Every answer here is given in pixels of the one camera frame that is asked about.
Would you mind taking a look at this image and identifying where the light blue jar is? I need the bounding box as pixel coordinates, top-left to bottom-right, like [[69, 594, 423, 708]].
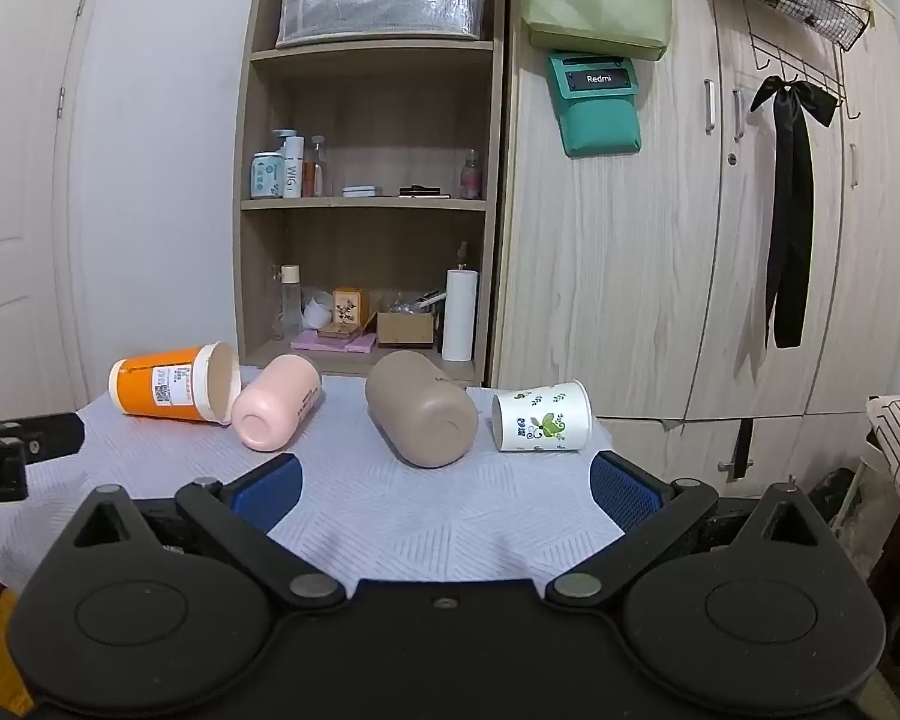
[[251, 152, 284, 200]]

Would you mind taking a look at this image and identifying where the clear bottle beige cap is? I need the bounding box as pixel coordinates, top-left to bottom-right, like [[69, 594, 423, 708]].
[[279, 264, 304, 339]]

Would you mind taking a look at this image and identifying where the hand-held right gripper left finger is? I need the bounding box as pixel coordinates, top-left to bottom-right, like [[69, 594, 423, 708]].
[[58, 454, 347, 613]]

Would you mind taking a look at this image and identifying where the yellow object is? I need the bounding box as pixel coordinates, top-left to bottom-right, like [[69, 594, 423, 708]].
[[0, 568, 37, 715]]

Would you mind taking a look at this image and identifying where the pink cosmetic bottle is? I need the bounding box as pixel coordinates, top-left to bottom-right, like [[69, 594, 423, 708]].
[[459, 150, 484, 202]]

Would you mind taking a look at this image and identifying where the pale patterned tablecloth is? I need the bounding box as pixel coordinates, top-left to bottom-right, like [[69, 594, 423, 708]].
[[0, 364, 721, 593]]

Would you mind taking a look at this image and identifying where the silver storage box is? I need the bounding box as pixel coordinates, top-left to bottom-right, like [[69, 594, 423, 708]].
[[275, 0, 489, 50]]

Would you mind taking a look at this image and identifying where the brown liquid bottle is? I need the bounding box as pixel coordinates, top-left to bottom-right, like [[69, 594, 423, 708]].
[[304, 135, 326, 199]]

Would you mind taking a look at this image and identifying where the black wire hook rack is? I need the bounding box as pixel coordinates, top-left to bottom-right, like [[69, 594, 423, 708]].
[[742, 0, 863, 121]]

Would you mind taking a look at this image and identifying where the white green-printed paper cup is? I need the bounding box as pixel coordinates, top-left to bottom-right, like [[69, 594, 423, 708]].
[[491, 380, 594, 454]]

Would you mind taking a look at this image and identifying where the teal fabric pouch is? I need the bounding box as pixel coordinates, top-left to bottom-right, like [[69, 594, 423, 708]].
[[545, 50, 644, 159]]

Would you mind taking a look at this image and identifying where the black ribbon bow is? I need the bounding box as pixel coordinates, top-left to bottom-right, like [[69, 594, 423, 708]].
[[748, 76, 842, 350]]

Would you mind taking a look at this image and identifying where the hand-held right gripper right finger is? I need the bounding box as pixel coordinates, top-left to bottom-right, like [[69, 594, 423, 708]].
[[543, 451, 835, 611]]

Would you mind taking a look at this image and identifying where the white door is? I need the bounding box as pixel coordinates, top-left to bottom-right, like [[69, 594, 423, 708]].
[[0, 0, 115, 421]]

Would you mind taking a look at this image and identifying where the wooden shelf unit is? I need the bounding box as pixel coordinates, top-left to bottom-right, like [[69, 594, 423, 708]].
[[232, 0, 508, 385]]

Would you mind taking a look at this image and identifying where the brown cardboard box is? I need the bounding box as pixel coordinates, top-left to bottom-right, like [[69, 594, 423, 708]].
[[375, 307, 440, 349]]

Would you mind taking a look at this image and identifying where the taupe brown cup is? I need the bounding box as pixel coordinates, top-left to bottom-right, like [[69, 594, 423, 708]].
[[364, 349, 481, 470]]

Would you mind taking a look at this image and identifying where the yellow printed box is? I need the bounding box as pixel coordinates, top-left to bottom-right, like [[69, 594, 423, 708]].
[[332, 286, 369, 332]]

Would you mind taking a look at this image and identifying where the pink flat pad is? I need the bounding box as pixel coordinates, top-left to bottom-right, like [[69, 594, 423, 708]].
[[290, 330, 378, 354]]

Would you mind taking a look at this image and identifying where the orange paper cup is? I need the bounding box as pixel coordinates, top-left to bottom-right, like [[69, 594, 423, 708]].
[[109, 341, 243, 427]]

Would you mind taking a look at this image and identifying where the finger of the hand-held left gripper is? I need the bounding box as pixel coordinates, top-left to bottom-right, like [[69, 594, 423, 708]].
[[0, 412, 86, 464]]

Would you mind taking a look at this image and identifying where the light wooden wardrobe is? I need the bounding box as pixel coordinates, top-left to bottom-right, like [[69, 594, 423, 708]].
[[487, 0, 900, 482]]

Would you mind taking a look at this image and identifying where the white paper towel roll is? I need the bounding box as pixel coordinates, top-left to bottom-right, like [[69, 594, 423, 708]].
[[440, 268, 480, 363]]

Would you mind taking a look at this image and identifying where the olive green fabric bag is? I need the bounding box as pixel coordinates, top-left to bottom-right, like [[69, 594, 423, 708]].
[[517, 0, 674, 63]]

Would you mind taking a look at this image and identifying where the pink cup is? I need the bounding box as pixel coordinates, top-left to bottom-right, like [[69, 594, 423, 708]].
[[230, 354, 323, 453]]

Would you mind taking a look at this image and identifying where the white pump bottle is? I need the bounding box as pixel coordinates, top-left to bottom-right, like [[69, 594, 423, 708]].
[[273, 129, 305, 200]]

